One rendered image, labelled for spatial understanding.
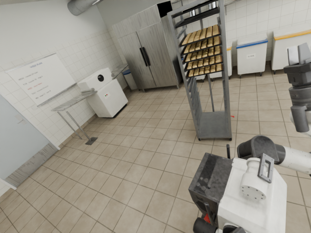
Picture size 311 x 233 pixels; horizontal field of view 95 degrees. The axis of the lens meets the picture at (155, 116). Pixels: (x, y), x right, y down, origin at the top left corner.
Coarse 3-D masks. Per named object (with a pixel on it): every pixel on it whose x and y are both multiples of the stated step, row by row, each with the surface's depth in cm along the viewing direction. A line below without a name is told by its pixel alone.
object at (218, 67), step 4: (216, 64) 171; (220, 64) 165; (200, 68) 175; (204, 68) 177; (208, 68) 167; (212, 68) 163; (216, 68) 165; (220, 68) 156; (192, 72) 175; (196, 72) 171; (200, 72) 166; (204, 72) 168; (208, 72) 162; (188, 76) 174
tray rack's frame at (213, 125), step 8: (200, 0) 122; (184, 8) 128; (200, 8) 174; (200, 24) 184; (184, 32) 193; (224, 72) 209; (208, 80) 226; (208, 112) 262; (216, 112) 255; (224, 112) 247; (208, 120) 245; (216, 120) 239; (224, 120) 233; (208, 128) 231; (216, 128) 225; (224, 128) 219; (200, 136) 222; (208, 136) 217; (216, 136) 212; (224, 136) 207
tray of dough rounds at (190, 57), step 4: (212, 48) 164; (216, 48) 160; (220, 48) 161; (196, 52) 174; (200, 52) 167; (204, 52) 162; (208, 52) 163; (212, 52) 154; (216, 52) 148; (220, 52) 150; (188, 56) 170; (192, 56) 165; (196, 56) 166; (200, 56) 155; (204, 56) 153; (208, 56) 150; (188, 60) 160; (192, 60) 157; (196, 60) 156
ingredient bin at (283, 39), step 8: (304, 24) 280; (280, 32) 287; (288, 32) 278; (296, 32) 269; (304, 32) 250; (280, 40) 270; (288, 40) 265; (296, 40) 261; (304, 40) 256; (272, 48) 317; (280, 48) 277; (296, 48) 267; (272, 56) 309; (280, 56) 285; (272, 64) 302; (280, 64) 293; (288, 64) 287
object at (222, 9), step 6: (222, 0) 118; (222, 6) 120; (222, 12) 123; (222, 18) 125; (222, 24) 127; (222, 30) 130; (222, 36) 133; (228, 78) 155; (228, 84) 159; (228, 90) 163; (228, 96) 167; (228, 102) 172; (228, 108) 177; (228, 114) 182; (228, 120) 188
